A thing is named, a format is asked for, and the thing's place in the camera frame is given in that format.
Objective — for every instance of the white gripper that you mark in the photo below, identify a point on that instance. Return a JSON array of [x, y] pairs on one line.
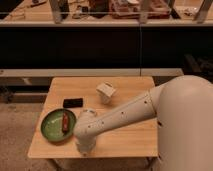
[[85, 146]]

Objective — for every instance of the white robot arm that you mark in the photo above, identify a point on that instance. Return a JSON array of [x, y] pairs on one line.
[[183, 108]]

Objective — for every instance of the red brown sausage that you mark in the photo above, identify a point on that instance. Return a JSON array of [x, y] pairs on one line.
[[65, 123]]

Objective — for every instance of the green plate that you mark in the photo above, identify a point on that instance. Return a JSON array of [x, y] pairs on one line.
[[51, 125]]

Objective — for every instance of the black rectangular block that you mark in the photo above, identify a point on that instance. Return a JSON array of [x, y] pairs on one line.
[[72, 103]]

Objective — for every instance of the wooden table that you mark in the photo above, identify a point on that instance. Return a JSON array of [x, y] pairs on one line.
[[134, 141]]

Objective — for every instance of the small wooden block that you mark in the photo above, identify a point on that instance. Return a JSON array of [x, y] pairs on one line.
[[105, 91]]

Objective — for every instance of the long wooden shelf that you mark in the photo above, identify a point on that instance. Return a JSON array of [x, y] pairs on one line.
[[109, 13]]

